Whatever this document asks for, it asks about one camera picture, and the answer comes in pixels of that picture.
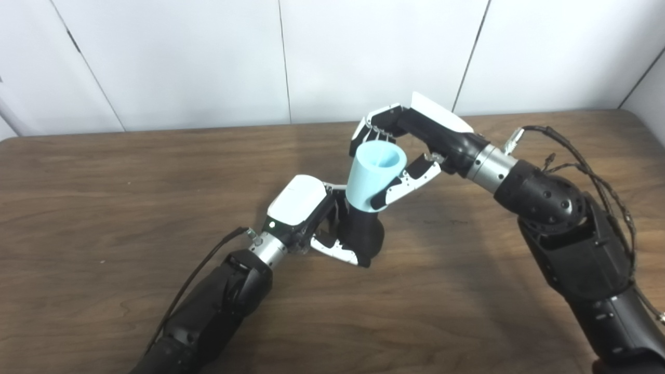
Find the black wall panel hinge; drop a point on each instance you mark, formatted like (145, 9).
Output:
(74, 40)

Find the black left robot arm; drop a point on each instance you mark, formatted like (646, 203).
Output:
(218, 306)

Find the black and white right hand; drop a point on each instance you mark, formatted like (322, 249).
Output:
(436, 127)

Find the black and white left hand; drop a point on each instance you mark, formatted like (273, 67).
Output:
(296, 202)

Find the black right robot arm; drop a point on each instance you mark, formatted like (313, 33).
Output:
(576, 234)

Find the black flared nozzle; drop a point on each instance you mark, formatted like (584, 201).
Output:
(366, 236)

